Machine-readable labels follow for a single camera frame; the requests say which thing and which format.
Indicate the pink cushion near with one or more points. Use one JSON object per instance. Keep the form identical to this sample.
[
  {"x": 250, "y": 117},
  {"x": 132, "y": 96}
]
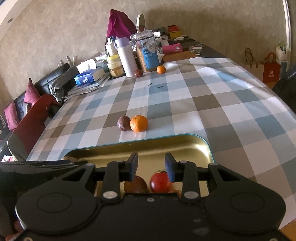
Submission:
[{"x": 31, "y": 94}]

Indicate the round white mirror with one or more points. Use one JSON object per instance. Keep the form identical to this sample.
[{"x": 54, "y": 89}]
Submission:
[{"x": 140, "y": 23}]

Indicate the stack of books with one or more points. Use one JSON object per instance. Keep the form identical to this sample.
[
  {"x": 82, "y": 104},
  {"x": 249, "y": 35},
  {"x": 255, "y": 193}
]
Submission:
[{"x": 81, "y": 89}]

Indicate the magenta bag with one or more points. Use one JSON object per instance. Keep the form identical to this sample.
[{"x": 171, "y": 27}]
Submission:
[{"x": 120, "y": 25}]

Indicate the pink cushion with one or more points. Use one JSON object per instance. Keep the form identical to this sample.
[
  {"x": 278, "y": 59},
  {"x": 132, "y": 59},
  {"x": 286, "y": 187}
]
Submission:
[
  {"x": 31, "y": 94},
  {"x": 11, "y": 116}
]

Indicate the dark purple plum centre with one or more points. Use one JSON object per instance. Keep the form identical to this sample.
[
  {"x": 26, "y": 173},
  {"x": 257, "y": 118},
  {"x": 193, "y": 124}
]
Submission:
[{"x": 123, "y": 123}]

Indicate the red tomato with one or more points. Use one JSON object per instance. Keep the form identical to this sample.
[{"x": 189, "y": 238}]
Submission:
[{"x": 160, "y": 183}]

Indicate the reddish plum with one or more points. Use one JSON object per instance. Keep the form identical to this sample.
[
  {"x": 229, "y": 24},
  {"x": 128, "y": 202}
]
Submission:
[{"x": 138, "y": 185}]

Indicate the dark plum near bottle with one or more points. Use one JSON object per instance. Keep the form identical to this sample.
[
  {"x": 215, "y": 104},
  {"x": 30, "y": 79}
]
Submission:
[{"x": 138, "y": 73}]

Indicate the clear cereal jar blue label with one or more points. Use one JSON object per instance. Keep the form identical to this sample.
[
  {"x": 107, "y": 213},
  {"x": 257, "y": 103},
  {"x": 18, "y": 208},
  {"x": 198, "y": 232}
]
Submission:
[{"x": 144, "y": 45}]

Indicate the brown paper bag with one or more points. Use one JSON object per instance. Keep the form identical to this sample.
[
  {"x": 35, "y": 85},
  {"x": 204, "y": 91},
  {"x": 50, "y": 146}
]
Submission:
[{"x": 252, "y": 65}]

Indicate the small far mandarin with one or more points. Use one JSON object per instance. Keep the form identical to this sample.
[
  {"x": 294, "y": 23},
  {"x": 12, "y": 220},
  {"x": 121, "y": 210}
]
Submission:
[{"x": 161, "y": 69}]

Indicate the blue tissue box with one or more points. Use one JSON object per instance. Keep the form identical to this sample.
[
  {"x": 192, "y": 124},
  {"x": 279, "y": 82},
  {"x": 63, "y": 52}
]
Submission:
[{"x": 89, "y": 76}]

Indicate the brown kiwi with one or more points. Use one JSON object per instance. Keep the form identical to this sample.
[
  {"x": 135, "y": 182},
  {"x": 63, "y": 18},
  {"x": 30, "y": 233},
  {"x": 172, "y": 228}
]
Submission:
[{"x": 71, "y": 159}]

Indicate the black leather sofa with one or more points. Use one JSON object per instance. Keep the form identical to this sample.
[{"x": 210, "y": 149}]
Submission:
[{"x": 43, "y": 86}]

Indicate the pink cushion far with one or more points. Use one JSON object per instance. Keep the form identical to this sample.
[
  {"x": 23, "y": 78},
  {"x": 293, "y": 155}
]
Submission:
[{"x": 11, "y": 116}]

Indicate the mandarin orange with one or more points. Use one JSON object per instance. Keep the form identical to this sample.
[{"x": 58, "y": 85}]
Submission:
[
  {"x": 178, "y": 192},
  {"x": 139, "y": 123}
]

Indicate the brown wooden board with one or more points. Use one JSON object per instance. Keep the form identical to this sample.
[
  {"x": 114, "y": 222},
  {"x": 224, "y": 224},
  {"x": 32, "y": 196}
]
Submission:
[{"x": 178, "y": 56}]

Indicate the checkered tablecloth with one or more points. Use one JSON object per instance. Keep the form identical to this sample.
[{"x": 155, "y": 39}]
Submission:
[{"x": 250, "y": 130}]

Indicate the white shopping bag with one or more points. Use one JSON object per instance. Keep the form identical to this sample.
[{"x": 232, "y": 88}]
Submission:
[{"x": 283, "y": 57}]

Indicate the red shopping bag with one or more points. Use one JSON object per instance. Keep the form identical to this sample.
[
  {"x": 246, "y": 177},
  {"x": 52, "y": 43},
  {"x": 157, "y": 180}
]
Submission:
[{"x": 271, "y": 71}]

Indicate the gold metal tray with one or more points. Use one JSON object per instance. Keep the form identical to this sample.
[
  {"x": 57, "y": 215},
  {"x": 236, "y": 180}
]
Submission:
[{"x": 151, "y": 153}]

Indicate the yellow lid glass jar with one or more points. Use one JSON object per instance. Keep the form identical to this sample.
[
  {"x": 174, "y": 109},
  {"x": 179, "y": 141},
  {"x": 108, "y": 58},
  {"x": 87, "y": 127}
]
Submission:
[{"x": 115, "y": 66}]

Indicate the white lilac thermos bottle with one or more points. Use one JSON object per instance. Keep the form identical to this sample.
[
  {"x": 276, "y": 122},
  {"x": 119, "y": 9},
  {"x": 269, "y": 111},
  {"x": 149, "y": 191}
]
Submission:
[{"x": 126, "y": 56}]

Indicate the pink pencil case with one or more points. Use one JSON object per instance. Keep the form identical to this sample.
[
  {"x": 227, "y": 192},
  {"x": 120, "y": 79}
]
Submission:
[{"x": 172, "y": 49}]

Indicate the person left hand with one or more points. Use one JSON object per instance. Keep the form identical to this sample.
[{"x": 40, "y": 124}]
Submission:
[{"x": 16, "y": 231}]

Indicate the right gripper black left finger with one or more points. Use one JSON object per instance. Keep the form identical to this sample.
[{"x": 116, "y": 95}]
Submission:
[{"x": 117, "y": 172}]

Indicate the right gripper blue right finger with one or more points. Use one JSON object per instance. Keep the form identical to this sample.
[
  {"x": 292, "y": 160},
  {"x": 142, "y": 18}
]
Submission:
[{"x": 185, "y": 172}]

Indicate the grey jacket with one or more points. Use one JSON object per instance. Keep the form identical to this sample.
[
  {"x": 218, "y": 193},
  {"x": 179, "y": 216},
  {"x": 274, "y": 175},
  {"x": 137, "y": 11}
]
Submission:
[{"x": 63, "y": 84}]

